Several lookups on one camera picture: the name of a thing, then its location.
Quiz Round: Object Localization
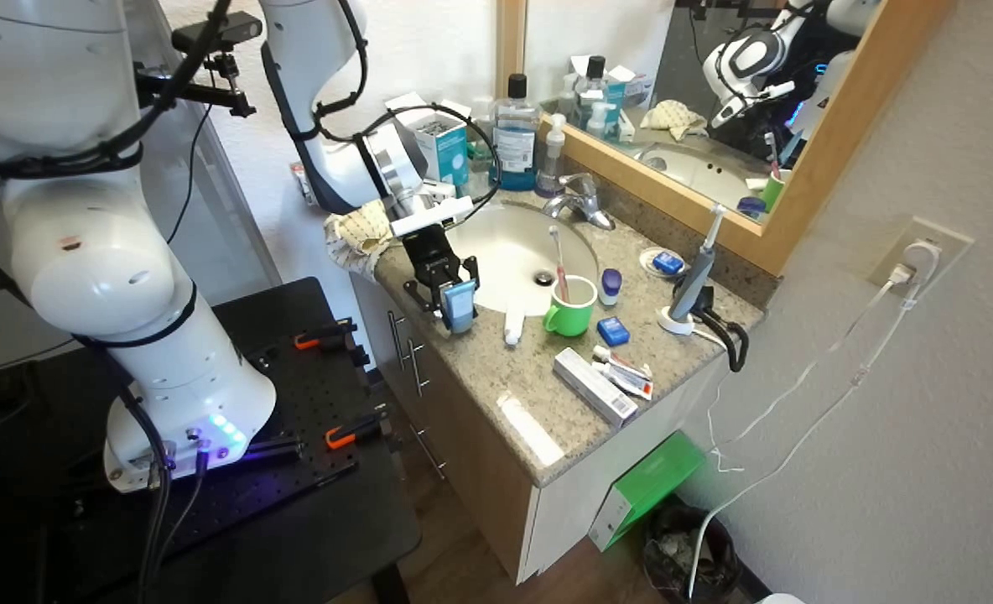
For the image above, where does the wood framed mirror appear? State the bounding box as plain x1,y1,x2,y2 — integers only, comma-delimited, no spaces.
493,0,960,278

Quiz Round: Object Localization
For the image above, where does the orange clamp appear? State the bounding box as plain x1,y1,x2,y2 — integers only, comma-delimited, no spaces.
288,321,363,355
319,411,395,457

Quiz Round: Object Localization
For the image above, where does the toothbrush in mug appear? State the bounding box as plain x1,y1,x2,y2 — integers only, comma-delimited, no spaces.
546,223,572,294

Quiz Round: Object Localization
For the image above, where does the grey blue cosmetic tube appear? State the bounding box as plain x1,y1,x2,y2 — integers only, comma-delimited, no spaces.
438,278,478,339

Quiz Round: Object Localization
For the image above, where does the black camera on stand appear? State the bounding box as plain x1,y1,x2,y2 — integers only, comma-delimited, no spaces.
137,8,269,121

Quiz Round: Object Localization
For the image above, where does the wall power outlet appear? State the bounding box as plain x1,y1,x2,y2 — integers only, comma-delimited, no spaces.
865,211,980,298

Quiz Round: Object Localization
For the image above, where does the white red toothpaste tube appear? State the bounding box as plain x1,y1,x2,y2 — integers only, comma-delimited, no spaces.
585,341,659,406

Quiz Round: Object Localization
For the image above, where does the black trash bin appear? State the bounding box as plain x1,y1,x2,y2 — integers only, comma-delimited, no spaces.
637,500,745,604

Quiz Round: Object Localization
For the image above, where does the blue electric toothbrush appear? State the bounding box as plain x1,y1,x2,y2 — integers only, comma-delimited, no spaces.
654,206,731,339

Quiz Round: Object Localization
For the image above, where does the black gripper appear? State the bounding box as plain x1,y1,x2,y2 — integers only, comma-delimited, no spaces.
401,228,487,337

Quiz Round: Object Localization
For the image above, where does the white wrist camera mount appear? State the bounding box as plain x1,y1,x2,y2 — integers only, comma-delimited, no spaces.
384,192,478,242

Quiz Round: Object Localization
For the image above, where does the small jar with blue lid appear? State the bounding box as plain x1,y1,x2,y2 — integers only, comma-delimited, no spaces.
596,265,628,311

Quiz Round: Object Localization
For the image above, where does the open white carton box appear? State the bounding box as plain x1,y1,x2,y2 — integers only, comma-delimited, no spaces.
356,93,488,223

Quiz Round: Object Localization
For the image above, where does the crumpled pale wrapper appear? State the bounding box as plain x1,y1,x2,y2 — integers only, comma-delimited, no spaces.
320,197,401,278

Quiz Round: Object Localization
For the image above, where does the white cream tube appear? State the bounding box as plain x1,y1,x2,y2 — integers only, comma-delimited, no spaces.
501,310,528,351

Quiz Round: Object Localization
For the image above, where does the granite top vanity cabinet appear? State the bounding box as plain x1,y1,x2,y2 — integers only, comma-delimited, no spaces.
347,194,771,587

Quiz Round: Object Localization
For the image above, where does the blue mouthwash bottle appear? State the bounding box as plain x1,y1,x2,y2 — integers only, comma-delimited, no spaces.
487,72,546,194

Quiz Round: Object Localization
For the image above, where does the white oval sink basin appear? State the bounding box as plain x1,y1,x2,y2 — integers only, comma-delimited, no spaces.
447,197,605,320

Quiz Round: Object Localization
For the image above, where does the small clear soap bottle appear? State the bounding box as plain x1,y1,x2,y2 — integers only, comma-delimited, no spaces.
532,112,569,200

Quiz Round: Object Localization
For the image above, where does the blue floss container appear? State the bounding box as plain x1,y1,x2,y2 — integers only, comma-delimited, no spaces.
594,317,635,351

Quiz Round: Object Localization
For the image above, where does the chrome faucet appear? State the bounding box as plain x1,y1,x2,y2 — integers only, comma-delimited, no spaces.
540,170,616,236

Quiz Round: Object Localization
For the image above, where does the white charger with cable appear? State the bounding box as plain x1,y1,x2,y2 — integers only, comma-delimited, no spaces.
679,237,944,604

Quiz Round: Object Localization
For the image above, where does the small blue case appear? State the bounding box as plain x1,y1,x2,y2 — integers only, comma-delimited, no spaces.
650,250,692,282

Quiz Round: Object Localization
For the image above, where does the green mug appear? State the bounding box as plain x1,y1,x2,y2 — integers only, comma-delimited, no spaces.
540,272,600,341

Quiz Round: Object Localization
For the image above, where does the green cardboard box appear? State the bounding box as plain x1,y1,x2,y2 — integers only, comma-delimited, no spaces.
585,431,711,554

